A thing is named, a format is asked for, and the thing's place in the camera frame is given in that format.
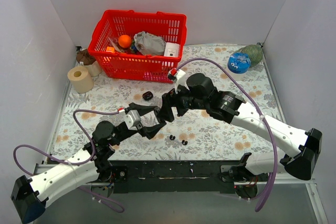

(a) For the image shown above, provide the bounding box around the glossy black earbud charging case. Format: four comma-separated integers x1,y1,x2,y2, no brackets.
142,91,153,101

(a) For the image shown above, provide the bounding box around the plastic-wrapped black earbud case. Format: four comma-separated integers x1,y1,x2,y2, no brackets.
153,108,160,118

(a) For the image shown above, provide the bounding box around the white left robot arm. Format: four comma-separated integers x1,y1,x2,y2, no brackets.
10,103,166,223

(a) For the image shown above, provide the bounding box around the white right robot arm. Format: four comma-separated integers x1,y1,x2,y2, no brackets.
158,69,322,182

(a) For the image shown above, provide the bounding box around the floral patterned table mat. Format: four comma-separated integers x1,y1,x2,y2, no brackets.
50,45,282,160

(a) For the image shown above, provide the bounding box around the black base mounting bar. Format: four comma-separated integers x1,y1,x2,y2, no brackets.
86,159,263,200

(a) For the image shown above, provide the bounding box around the blue-lidded white container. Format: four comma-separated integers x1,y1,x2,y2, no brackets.
227,52,251,81

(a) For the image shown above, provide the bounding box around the white small box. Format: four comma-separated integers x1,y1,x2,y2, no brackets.
163,42,180,58

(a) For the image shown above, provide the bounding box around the red plastic shopping basket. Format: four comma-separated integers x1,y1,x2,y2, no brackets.
88,10,187,83

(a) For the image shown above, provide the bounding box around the crumpled grey plastic bag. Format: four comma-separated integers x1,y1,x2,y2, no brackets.
133,31,166,56

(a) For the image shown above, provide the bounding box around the green avocado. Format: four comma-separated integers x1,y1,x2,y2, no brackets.
236,45,263,67

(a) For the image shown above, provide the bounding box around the orange small box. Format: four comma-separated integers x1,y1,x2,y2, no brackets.
106,47,115,53

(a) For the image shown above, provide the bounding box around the orange fruit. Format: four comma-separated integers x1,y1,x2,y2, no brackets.
118,35,132,48

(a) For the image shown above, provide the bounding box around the beige paper roll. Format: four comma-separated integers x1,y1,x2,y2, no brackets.
67,66,94,94

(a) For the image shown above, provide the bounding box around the clear snack packet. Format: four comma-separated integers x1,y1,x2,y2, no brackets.
108,37,131,53

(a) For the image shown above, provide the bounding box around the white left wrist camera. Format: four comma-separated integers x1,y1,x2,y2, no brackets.
118,108,143,131

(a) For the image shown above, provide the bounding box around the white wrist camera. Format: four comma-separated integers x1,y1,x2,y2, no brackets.
167,68,186,93
118,108,143,131

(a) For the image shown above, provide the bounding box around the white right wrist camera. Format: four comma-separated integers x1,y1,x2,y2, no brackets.
167,68,186,93

